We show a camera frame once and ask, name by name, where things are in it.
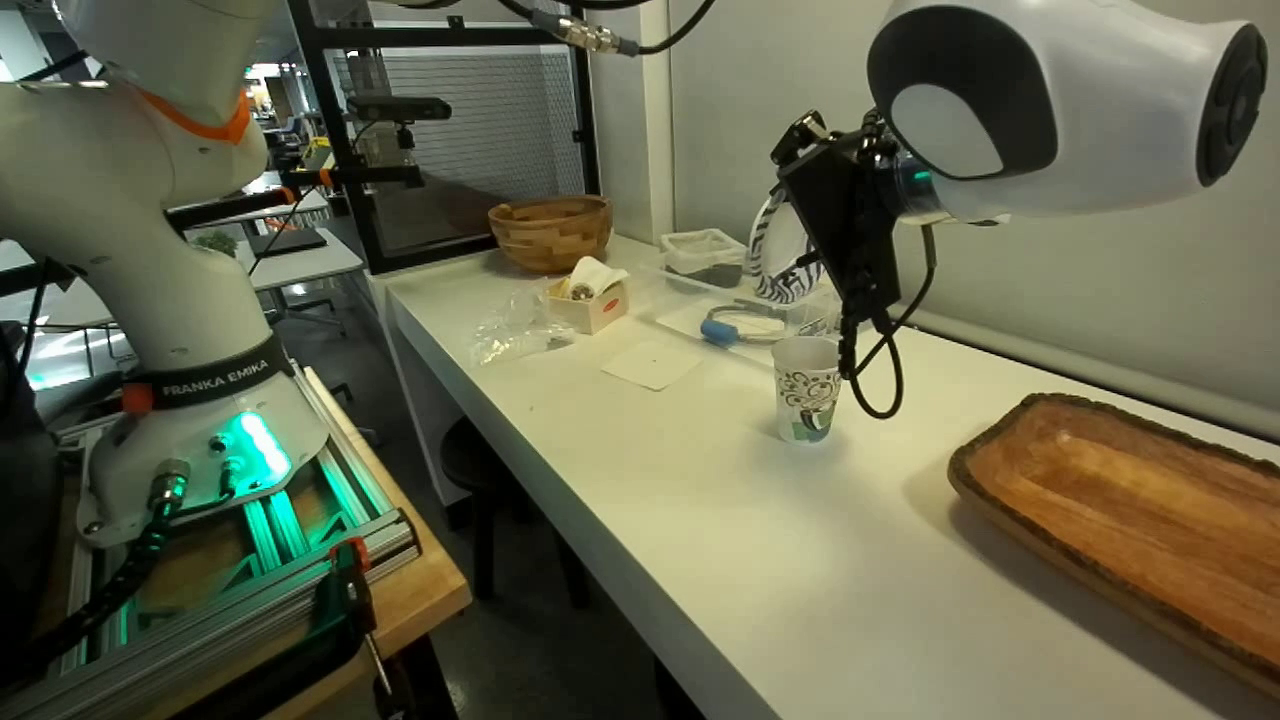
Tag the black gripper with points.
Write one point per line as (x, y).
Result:
(846, 192)

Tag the blue patterned paper bowl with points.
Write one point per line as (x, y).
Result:
(782, 257)

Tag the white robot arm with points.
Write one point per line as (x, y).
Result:
(982, 111)

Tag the patterned paper coffee cup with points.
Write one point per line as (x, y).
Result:
(810, 381)

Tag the clear plastic food container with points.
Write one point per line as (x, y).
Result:
(705, 253)

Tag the white paper napkin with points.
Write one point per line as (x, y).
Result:
(648, 365)

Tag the small white house box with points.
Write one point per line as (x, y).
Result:
(590, 298)

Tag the woven wicker basket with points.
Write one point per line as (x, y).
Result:
(554, 235)

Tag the clear plastic bag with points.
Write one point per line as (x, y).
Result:
(518, 331)

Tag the brown wooden tray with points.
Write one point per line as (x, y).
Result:
(1169, 524)

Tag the wooden robot stand board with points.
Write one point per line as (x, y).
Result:
(412, 586)

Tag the orange black clamp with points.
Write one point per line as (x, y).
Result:
(344, 619)

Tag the black metal shelf frame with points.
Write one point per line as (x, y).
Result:
(432, 121)

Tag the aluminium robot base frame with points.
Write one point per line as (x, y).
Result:
(110, 675)

